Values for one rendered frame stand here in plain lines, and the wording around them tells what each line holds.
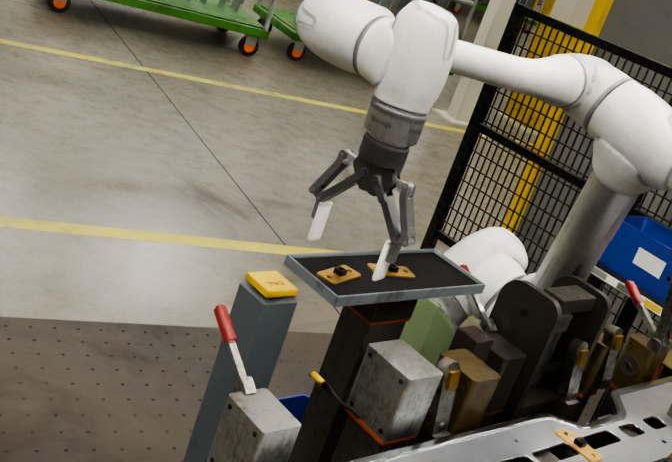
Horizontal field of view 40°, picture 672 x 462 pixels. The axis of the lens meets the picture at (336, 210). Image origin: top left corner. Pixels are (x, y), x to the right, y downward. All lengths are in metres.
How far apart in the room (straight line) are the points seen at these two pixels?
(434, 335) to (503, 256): 0.26
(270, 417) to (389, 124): 0.46
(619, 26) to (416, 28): 3.26
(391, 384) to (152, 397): 0.64
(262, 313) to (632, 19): 3.37
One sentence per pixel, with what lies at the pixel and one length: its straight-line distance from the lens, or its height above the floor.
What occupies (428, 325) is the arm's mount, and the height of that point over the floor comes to 0.90.
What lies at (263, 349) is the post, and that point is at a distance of 1.45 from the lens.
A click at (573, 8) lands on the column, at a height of 1.25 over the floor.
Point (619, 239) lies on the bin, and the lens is 2.56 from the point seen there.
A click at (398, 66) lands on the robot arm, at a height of 1.52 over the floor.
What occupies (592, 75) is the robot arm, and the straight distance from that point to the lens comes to 1.83.
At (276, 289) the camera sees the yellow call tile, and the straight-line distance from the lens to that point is 1.41.
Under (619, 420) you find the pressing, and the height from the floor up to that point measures 1.00.
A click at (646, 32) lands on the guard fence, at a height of 1.52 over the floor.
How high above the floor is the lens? 1.76
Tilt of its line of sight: 19 degrees down
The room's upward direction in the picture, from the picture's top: 19 degrees clockwise
